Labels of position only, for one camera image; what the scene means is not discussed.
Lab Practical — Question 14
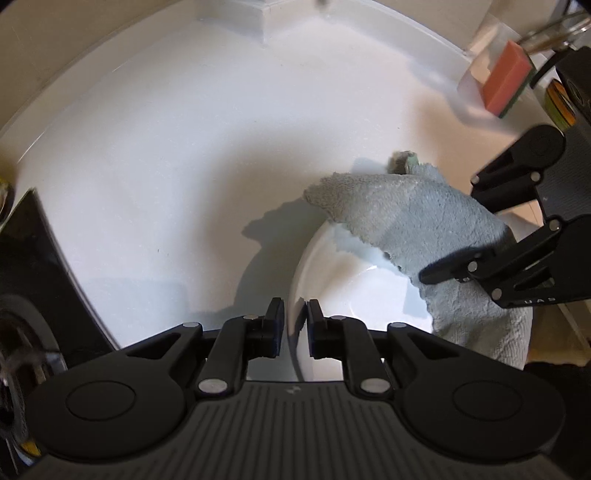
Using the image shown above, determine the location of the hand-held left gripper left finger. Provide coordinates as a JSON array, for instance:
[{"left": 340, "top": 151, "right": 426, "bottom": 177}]
[{"left": 124, "top": 297, "right": 284, "bottom": 398}]

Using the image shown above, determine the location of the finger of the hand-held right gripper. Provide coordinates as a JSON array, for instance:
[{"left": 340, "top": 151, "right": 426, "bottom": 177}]
[
  {"left": 418, "top": 216, "right": 591, "bottom": 310},
  {"left": 469, "top": 123, "right": 567, "bottom": 216}
]

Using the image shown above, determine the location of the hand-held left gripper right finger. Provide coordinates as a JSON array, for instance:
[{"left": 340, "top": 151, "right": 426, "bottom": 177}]
[{"left": 306, "top": 298, "right": 468, "bottom": 398}]

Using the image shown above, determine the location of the white ceramic bowl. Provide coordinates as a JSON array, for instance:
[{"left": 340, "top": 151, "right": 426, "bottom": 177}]
[{"left": 288, "top": 220, "right": 437, "bottom": 384}]

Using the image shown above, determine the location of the grey microfibre cloth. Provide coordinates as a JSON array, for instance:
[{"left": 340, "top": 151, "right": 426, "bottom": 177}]
[{"left": 303, "top": 150, "right": 533, "bottom": 371}]

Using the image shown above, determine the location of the orange and green sponge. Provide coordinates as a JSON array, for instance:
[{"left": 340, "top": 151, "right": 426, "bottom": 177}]
[{"left": 479, "top": 40, "right": 535, "bottom": 119}]

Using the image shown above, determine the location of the clear plastic sponge holder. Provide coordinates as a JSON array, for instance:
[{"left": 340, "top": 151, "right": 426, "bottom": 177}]
[{"left": 456, "top": 13, "right": 539, "bottom": 121}]

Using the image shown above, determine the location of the black stove top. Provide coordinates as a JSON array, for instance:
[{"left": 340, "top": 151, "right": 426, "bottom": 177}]
[{"left": 0, "top": 188, "right": 119, "bottom": 480}]

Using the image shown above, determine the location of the metal wire rack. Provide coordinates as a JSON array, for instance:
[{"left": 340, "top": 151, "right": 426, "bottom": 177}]
[{"left": 516, "top": 8, "right": 591, "bottom": 52}]

